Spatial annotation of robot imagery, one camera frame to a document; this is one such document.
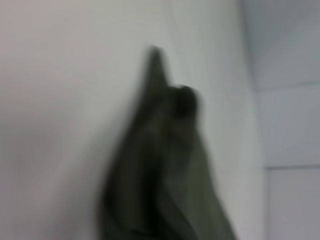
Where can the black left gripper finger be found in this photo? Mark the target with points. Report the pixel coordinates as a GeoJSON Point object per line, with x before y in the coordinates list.
{"type": "Point", "coordinates": [186, 101]}

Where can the dark green shirt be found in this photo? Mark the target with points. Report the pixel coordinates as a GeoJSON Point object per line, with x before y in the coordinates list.
{"type": "Point", "coordinates": [162, 162]}

